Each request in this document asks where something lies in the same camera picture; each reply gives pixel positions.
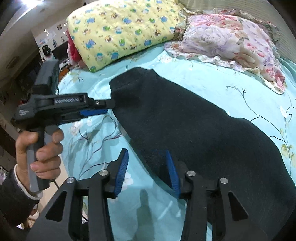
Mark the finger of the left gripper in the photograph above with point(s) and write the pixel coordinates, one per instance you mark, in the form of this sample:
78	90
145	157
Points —
104	104
92	112

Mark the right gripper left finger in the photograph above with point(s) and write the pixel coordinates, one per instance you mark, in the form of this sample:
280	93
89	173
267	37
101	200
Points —
117	170

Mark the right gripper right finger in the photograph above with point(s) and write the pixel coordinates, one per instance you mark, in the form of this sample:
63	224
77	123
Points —
177	172

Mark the black pants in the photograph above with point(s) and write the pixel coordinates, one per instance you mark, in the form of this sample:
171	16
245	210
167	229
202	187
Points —
160	115

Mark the person's left forearm sleeve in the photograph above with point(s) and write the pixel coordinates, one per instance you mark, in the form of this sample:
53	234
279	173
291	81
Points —
16	201

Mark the person's left hand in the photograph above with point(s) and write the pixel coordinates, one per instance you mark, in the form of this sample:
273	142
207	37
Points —
47	165

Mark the turquoise floral bed sheet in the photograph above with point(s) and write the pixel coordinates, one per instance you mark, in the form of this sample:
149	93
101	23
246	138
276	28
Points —
147	209

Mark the yellow cartoon print pillow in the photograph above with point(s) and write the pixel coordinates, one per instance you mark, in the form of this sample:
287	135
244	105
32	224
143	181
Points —
104	31

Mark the pink purple floral pillow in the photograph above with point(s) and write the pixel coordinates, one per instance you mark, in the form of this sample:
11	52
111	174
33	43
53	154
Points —
231	39

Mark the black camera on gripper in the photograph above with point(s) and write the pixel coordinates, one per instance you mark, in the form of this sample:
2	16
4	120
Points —
47	79

